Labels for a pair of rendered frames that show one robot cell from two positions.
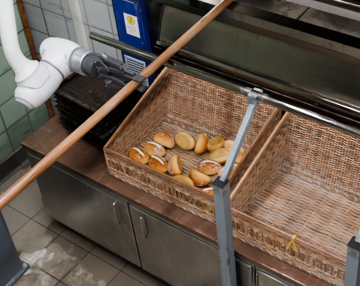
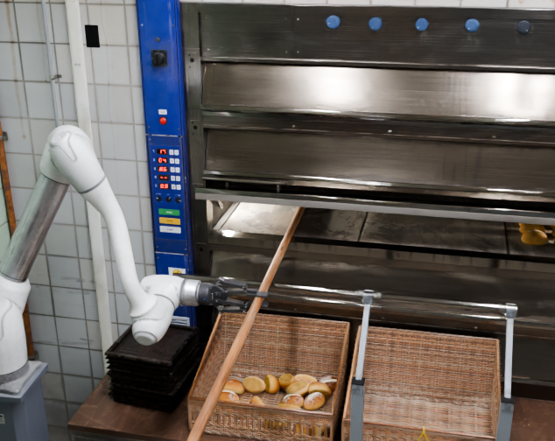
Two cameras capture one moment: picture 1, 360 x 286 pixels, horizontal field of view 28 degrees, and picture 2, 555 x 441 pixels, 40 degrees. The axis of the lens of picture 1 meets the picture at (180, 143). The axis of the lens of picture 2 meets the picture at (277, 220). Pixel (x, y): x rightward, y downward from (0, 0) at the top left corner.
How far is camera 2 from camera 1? 1.20 m
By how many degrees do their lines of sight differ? 31
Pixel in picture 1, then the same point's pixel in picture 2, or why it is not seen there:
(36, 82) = (158, 313)
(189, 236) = not seen: outside the picture
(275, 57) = (340, 279)
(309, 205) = (401, 414)
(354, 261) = (508, 418)
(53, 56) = (164, 289)
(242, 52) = (305, 282)
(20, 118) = not seen: hidden behind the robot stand
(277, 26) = (345, 248)
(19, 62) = (140, 294)
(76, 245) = not seen: outside the picture
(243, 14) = (308, 243)
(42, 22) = (47, 302)
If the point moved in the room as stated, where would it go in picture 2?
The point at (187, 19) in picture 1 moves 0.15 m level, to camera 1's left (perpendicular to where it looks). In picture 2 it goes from (242, 262) to (208, 269)
